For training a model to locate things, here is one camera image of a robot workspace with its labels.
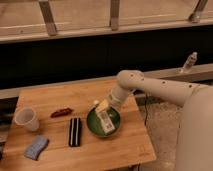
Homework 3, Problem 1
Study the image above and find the black striped eraser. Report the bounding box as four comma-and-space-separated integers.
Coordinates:
68, 118, 81, 147

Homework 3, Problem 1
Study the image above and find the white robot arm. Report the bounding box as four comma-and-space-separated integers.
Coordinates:
95, 70, 213, 171

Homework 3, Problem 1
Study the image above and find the green bowl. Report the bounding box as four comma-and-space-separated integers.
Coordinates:
86, 107, 120, 138

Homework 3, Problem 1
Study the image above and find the dark red snack wrapper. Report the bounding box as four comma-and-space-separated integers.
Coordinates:
50, 108, 73, 118

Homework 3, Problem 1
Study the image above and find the wooden table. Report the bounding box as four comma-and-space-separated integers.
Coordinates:
0, 79, 156, 171

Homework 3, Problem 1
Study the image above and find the translucent plastic cup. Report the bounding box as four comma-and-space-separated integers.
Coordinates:
14, 107, 39, 132

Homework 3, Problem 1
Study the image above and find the small bottle on ledge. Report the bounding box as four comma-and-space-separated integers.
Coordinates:
181, 52, 197, 73

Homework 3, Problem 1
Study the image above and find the black cable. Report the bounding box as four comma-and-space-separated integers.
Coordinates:
143, 94, 150, 128

